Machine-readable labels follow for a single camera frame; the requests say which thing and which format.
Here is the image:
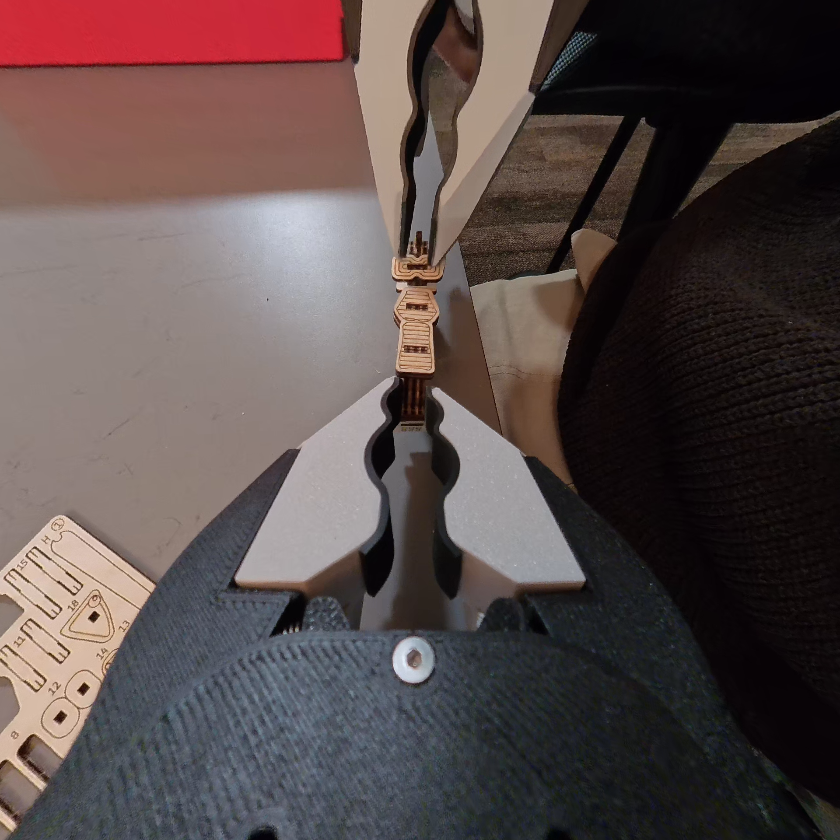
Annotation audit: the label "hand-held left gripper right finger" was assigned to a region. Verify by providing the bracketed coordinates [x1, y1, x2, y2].
[425, 386, 587, 624]

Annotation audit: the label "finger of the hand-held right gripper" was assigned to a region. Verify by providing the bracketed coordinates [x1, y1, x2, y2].
[353, 0, 437, 258]
[427, 0, 578, 262]

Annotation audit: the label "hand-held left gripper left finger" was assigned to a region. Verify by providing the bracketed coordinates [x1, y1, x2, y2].
[233, 377, 404, 624]

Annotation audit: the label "small wooden puzzle piece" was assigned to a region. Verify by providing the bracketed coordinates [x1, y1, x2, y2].
[391, 255, 448, 290]

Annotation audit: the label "wooden puzzle model assembly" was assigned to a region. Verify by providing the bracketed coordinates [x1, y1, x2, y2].
[392, 231, 439, 435]

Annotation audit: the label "grey desk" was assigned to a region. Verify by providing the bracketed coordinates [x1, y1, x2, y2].
[0, 52, 505, 808]

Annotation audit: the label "person's beige pants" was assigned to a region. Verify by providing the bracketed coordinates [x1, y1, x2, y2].
[469, 230, 621, 487]

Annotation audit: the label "black office chair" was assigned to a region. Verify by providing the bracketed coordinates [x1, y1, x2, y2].
[532, 0, 840, 277]

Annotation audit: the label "red mat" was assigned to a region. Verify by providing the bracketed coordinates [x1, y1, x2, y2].
[0, 0, 345, 68]

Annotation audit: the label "wooden puzzle parts sheet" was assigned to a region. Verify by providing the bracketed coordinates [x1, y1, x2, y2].
[0, 515, 158, 811]

